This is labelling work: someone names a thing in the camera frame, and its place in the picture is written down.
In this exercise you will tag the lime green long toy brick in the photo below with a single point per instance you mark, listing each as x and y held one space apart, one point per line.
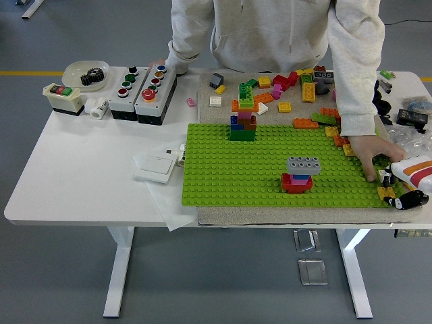
324 119

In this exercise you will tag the white plastic bowl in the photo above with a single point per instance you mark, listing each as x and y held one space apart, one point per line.
72 72

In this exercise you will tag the red green rocker switch box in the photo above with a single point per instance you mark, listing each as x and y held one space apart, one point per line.
64 101

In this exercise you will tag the clear plastic bags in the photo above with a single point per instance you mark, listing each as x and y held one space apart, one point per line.
401 135

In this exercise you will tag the white wall switch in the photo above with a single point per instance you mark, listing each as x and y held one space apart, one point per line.
155 165

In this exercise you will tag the magenta toy brick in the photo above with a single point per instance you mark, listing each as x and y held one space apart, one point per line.
334 94

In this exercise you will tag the red wide toy brick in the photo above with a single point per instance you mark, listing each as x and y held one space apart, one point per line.
295 189

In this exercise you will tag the small green clip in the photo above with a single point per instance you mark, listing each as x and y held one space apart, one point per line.
384 73

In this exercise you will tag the person's left hand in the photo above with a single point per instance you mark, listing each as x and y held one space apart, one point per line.
368 152

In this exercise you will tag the orange flat toy brick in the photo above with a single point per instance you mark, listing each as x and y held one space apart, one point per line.
236 107

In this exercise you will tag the white pipe tee fitting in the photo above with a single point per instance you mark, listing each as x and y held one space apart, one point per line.
98 108

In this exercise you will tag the brown toy brick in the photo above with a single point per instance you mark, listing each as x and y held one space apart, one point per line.
250 125
320 69

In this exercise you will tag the white table leg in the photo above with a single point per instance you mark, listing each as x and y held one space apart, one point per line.
357 280
119 270

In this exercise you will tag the grey emergency stop control box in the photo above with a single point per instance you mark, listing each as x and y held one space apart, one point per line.
152 109

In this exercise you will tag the yellow long toy brick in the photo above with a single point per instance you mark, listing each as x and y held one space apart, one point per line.
308 92

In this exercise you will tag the small yellow toy brick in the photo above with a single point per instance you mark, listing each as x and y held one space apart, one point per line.
220 89

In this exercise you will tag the orange long toy brick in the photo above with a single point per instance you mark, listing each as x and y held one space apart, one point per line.
329 112
264 98
339 140
305 123

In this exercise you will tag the small metal tool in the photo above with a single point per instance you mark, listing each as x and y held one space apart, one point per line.
385 86

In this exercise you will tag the person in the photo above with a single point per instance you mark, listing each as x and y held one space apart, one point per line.
270 33

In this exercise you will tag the dark green toy brick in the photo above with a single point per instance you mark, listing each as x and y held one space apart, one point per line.
241 135

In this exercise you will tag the grey-brown mat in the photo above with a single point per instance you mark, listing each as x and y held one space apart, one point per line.
209 114

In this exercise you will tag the light grey long toy brick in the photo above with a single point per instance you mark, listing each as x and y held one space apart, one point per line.
303 166

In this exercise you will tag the black metal gear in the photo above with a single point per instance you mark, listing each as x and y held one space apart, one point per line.
88 80
98 73

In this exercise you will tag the blue flat toy brick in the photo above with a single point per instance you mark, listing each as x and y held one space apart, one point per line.
301 177

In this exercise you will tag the person's right hand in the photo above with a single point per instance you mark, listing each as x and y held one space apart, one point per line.
158 62

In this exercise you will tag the person's left forearm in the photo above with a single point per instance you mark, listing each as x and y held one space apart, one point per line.
354 94

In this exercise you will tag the dark grey long toy brick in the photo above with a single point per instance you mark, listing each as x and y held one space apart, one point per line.
322 77

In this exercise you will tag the grey three-button control box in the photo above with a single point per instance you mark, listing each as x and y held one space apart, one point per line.
128 103

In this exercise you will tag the black electronic device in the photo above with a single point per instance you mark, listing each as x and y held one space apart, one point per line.
411 116

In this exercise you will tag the blue item in bag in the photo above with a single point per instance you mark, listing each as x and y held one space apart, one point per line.
418 103

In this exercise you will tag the robot right hand white shell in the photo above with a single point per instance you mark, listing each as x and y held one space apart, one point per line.
415 172

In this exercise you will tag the white paper sheet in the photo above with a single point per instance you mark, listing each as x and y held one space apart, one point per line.
168 206

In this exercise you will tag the small white printed pipe fitting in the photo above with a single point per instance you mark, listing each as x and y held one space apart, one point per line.
181 157

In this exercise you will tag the metal floor plate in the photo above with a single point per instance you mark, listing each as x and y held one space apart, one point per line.
307 241
312 271

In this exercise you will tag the small pink toy brick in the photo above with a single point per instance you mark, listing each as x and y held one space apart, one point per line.
191 102

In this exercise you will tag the green studded baseplate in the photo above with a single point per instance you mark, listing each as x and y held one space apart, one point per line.
236 175

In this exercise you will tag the dark grey slope toy brick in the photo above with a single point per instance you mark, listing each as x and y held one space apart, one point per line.
322 88

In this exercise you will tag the white wedge toy brick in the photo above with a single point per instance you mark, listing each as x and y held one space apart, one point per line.
262 108

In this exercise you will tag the white frame foot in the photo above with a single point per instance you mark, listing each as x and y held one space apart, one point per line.
32 8

